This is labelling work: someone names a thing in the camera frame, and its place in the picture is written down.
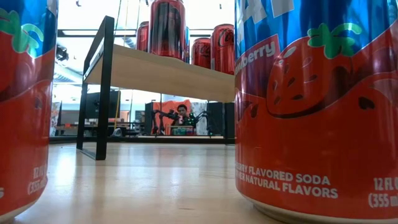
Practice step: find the blue and silver soda can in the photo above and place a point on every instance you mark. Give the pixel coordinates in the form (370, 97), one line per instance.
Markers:
(187, 46)

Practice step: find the black background robot arm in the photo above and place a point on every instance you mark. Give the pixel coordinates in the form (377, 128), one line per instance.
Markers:
(202, 116)
(161, 116)

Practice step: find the black monitor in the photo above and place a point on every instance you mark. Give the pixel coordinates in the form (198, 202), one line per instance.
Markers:
(90, 105)

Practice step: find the orange panel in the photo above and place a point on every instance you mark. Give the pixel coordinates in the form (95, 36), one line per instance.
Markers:
(168, 105)

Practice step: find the black hanging device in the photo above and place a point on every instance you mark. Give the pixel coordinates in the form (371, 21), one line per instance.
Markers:
(61, 53)

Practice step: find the wooden shelf with black frame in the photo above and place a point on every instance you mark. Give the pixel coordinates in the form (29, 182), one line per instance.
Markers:
(155, 74)

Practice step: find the red cola can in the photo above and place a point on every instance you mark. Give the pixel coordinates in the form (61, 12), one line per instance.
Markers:
(201, 53)
(143, 37)
(222, 49)

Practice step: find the black aluminium table frame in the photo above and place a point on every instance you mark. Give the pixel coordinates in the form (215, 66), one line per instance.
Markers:
(140, 140)

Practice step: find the strawberry soda can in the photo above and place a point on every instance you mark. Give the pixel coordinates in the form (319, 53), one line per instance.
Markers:
(311, 140)
(25, 124)

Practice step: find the person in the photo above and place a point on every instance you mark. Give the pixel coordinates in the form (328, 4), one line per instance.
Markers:
(183, 109)

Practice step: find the black cabinet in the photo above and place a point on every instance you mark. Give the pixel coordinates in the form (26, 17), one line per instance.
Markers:
(217, 118)

